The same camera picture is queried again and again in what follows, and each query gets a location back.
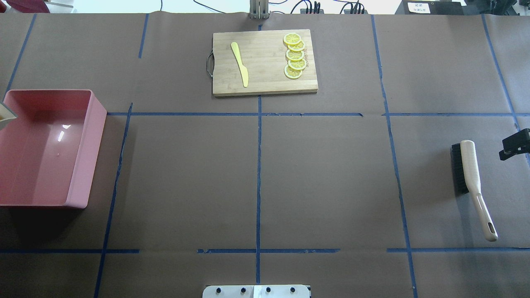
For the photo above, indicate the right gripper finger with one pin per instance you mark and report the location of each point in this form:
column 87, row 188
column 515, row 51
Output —
column 518, row 143

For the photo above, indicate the beige hand brush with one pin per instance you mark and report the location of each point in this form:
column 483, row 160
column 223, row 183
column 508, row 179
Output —
column 467, row 180

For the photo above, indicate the beige plastic dustpan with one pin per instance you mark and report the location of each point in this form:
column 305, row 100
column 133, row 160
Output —
column 6, row 116

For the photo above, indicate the pink plastic bin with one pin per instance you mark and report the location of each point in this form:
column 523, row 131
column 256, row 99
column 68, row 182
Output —
column 49, row 151

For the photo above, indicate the black box white label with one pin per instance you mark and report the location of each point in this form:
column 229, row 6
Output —
column 429, row 7

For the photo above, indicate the lemon slice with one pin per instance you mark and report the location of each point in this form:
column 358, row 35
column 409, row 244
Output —
column 292, row 39
column 297, row 47
column 297, row 64
column 292, row 73
column 295, row 56

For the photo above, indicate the wooden cutting board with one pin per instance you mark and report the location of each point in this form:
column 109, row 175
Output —
column 263, row 54

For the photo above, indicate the yellow plastic knife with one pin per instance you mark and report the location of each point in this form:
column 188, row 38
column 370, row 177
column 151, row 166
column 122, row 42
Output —
column 243, row 70

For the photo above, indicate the aluminium frame post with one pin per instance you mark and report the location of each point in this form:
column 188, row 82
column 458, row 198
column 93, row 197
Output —
column 259, row 9

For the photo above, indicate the metal base plate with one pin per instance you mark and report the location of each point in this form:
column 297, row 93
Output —
column 258, row 291

